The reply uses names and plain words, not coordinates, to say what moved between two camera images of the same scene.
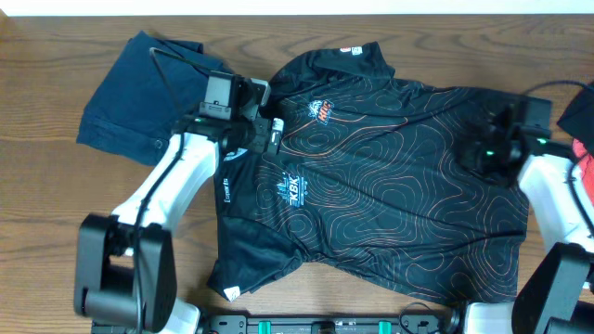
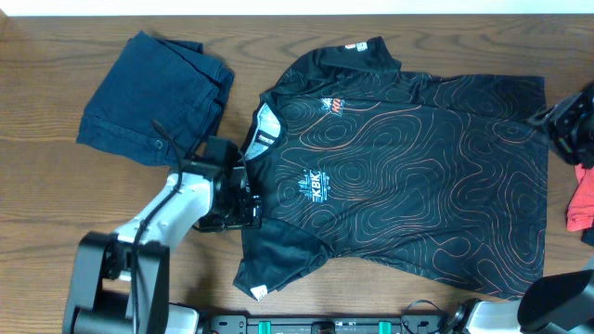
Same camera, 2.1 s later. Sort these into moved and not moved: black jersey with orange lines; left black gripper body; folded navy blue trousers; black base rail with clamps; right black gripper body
Moved: left black gripper body; right black gripper body; black jersey with orange lines
Not moved: black base rail with clamps; folded navy blue trousers
